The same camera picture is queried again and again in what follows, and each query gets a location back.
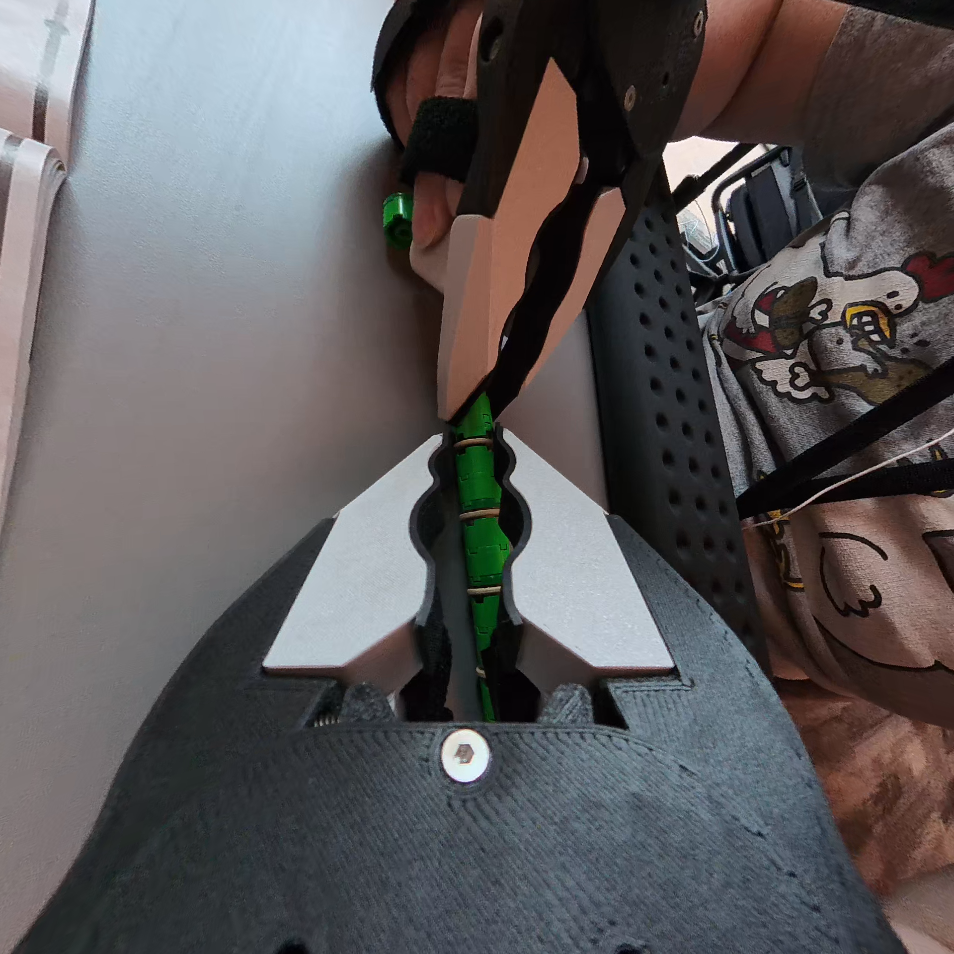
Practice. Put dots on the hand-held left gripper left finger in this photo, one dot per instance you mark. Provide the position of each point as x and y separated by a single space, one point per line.
358 581

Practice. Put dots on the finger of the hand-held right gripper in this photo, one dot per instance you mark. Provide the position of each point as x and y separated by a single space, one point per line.
514 223
607 216

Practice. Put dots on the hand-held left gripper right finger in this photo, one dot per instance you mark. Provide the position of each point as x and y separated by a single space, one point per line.
581 581

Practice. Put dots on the green brick bamboo stalk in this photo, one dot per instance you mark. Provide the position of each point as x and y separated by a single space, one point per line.
477 492

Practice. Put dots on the grey desk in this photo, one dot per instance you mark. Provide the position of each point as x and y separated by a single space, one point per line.
223 373

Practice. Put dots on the person's right hand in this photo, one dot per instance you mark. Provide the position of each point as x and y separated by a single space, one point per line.
451 59

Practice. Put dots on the small green round brick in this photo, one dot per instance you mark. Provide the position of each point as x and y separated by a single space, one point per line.
397 220

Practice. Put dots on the black perforated plastic panel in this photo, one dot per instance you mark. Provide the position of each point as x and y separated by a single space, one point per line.
671 447

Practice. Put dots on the person's grey printed shirt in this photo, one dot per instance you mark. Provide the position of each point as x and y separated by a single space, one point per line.
820 373

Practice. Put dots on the brick model instruction booklet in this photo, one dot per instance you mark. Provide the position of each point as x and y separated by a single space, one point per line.
30 223

